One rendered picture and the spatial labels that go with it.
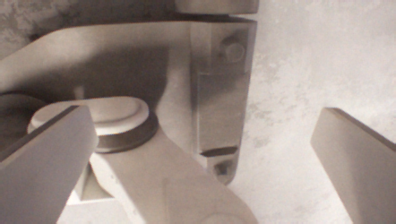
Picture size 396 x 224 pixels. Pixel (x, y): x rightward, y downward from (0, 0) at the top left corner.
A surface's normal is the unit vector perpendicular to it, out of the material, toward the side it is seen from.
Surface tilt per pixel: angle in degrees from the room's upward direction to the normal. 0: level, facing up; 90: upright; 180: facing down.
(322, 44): 0
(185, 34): 0
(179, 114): 0
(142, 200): 90
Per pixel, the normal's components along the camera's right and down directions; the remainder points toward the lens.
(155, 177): 0.00, -0.86
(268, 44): 0.18, 0.50
